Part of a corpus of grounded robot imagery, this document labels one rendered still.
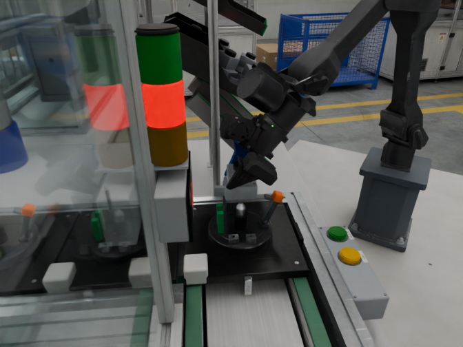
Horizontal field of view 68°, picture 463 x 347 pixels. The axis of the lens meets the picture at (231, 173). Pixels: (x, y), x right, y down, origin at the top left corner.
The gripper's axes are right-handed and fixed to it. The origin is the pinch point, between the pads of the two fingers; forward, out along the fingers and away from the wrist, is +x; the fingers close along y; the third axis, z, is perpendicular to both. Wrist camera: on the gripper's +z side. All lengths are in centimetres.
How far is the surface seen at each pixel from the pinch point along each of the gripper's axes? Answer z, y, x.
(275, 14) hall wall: -186, -885, -75
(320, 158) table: -47, -54, -1
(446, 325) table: -48, 18, -3
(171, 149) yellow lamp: 17.4, 21.3, -5.8
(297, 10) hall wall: -228, -894, -118
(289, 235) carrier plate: -18.8, 1.4, 6.0
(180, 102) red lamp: 19.6, 20.3, -10.9
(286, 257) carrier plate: -17.2, 8.1, 7.2
